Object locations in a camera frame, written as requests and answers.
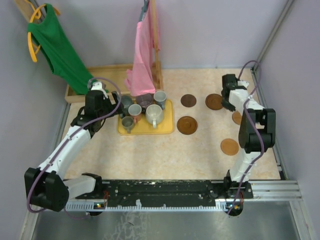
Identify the light wooden coaster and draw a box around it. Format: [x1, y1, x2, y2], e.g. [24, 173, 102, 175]
[220, 138, 239, 156]
[232, 111, 242, 125]

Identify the large white mug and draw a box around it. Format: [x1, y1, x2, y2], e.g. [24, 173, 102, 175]
[145, 104, 164, 129]

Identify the grey blue mug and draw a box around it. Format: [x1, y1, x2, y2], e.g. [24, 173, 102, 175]
[153, 90, 167, 110]

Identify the brown ridged wooden coaster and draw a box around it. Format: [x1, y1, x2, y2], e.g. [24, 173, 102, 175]
[177, 116, 198, 135]

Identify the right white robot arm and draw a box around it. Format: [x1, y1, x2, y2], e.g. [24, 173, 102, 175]
[221, 74, 276, 198]

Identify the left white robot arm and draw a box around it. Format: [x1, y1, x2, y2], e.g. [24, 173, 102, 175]
[24, 89, 123, 214]

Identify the purple glass cup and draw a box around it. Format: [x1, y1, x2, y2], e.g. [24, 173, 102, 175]
[135, 93, 153, 114]

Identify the dark walnut coaster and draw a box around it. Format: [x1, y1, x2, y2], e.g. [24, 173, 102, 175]
[180, 94, 197, 108]

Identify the dark teal mug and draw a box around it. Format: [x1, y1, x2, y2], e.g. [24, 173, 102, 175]
[119, 95, 133, 119]

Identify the wooden tray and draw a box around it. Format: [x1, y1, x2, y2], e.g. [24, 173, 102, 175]
[64, 63, 133, 104]

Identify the pink lettered mug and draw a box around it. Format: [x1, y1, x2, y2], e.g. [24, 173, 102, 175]
[128, 103, 142, 124]

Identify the small green grey mug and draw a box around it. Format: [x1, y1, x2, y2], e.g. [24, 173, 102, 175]
[121, 116, 135, 134]

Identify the pink shirt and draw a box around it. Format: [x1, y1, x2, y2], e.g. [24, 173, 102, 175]
[124, 0, 156, 97]

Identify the green shirt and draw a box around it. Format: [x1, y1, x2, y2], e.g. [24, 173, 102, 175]
[27, 3, 93, 95]

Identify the yellow plastic tray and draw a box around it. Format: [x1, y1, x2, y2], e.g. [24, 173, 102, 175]
[131, 99, 175, 135]

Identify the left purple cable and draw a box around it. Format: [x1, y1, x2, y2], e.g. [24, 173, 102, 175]
[26, 77, 122, 221]

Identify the aluminium frame rail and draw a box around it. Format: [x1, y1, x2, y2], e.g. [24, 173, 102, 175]
[250, 180, 302, 202]

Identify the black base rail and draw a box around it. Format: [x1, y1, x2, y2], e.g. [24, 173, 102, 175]
[76, 179, 239, 208]

